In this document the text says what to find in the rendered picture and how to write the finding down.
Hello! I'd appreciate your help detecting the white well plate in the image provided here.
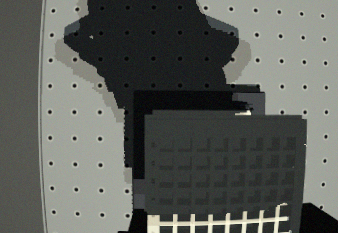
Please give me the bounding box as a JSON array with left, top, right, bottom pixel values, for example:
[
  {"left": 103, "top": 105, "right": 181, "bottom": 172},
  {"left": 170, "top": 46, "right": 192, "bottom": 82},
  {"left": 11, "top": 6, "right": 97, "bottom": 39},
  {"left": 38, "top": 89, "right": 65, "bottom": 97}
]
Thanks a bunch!
[
  {"left": 145, "top": 114, "right": 307, "bottom": 233},
  {"left": 153, "top": 110, "right": 251, "bottom": 115}
]

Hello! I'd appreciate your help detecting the grey perforated base plate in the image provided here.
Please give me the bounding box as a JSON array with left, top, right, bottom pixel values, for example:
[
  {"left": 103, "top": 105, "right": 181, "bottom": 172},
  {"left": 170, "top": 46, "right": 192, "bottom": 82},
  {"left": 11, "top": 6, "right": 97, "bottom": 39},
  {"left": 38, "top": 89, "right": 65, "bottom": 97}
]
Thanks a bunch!
[{"left": 38, "top": 0, "right": 338, "bottom": 233}]

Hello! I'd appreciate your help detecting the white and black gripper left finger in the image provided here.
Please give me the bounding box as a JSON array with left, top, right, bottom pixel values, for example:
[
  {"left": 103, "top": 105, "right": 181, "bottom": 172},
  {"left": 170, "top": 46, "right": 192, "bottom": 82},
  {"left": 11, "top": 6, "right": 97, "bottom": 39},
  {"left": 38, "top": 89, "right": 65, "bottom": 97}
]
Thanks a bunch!
[{"left": 117, "top": 209, "right": 148, "bottom": 233}]

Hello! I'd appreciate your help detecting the dark grey rectangular frame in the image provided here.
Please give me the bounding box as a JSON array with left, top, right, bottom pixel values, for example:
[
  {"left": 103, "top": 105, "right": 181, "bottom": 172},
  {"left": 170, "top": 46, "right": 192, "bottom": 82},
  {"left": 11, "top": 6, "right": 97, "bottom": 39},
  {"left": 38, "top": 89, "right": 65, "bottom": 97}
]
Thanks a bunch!
[{"left": 133, "top": 90, "right": 265, "bottom": 212}]

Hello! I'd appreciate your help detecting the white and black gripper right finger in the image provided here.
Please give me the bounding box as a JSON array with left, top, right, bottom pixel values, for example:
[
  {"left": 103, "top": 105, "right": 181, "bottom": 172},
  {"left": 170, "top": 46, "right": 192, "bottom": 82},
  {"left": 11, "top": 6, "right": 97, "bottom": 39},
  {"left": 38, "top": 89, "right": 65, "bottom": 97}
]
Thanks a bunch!
[{"left": 299, "top": 203, "right": 338, "bottom": 233}]

